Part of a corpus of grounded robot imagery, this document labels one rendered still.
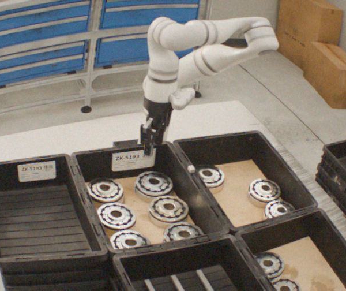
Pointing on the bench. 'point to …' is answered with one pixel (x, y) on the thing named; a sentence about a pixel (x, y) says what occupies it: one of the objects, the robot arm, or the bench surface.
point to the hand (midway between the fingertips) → (153, 144)
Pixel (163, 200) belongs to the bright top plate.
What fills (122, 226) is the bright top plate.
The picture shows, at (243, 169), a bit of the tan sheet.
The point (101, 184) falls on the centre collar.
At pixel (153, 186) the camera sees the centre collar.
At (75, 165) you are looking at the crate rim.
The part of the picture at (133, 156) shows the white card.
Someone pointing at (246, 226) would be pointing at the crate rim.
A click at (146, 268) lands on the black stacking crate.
